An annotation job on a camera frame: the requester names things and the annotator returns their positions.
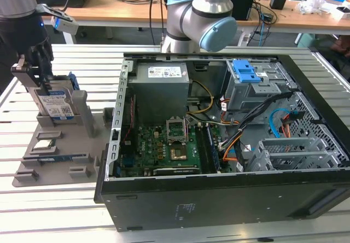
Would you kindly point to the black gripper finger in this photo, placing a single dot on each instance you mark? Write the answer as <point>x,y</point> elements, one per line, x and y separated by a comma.
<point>43,62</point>
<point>26,77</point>

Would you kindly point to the hard disk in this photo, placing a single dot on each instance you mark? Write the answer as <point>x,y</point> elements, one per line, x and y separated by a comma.
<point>57,103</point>

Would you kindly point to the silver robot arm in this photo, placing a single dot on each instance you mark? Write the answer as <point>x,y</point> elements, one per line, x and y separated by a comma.
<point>180,16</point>

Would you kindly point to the grey metal disk bay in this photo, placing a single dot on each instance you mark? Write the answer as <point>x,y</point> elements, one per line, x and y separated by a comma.
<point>295,161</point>
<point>287,144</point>

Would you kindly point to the silver CPU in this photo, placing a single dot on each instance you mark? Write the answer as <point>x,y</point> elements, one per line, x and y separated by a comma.
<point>43,144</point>

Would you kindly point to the grey parts rack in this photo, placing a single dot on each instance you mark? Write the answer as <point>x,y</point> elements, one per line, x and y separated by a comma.
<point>65,144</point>

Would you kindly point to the blue RAM stick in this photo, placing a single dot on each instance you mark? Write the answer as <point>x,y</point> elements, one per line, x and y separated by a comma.
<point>54,158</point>
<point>212,147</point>

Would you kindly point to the long wooden desk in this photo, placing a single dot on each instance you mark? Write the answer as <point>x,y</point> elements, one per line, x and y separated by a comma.
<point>123,10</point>

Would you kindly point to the grey Dell power supply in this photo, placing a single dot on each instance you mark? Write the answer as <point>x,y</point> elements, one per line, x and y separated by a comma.
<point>158,98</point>

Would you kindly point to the green motherboard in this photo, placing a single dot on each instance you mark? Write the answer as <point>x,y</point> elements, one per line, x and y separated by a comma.
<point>153,147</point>

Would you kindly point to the CPU socket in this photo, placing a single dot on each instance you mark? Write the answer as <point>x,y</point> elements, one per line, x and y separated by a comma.
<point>178,155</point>

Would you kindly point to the black graphics card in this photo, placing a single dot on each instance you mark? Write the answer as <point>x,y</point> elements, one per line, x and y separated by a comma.
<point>175,171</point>

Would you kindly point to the black RAM slot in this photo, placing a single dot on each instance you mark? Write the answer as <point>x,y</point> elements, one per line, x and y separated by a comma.
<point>199,147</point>
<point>205,150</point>

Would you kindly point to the white power strip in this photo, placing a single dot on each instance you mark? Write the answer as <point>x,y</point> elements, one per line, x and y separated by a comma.
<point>244,40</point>

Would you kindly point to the blue plastic drive latch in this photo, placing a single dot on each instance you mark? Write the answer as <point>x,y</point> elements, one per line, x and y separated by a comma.
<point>246,74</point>

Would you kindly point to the grey metal drive cage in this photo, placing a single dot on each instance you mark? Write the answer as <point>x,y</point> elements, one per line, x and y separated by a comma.
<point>246,95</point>

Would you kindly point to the black speaker box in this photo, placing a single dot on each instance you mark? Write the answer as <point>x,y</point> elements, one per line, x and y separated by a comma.
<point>243,5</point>

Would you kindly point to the black PC case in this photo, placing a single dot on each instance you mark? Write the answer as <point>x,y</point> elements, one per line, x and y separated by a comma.
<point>218,199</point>

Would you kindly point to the teal bin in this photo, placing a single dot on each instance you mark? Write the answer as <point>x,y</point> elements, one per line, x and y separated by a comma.
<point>306,41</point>

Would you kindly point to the clear plastic bag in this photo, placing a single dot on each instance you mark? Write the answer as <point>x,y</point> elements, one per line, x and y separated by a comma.
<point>313,5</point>

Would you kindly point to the white product box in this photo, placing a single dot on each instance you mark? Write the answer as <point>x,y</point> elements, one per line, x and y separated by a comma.
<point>341,12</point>

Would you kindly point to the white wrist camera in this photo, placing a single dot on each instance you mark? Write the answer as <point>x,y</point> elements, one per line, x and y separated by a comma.
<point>65,25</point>

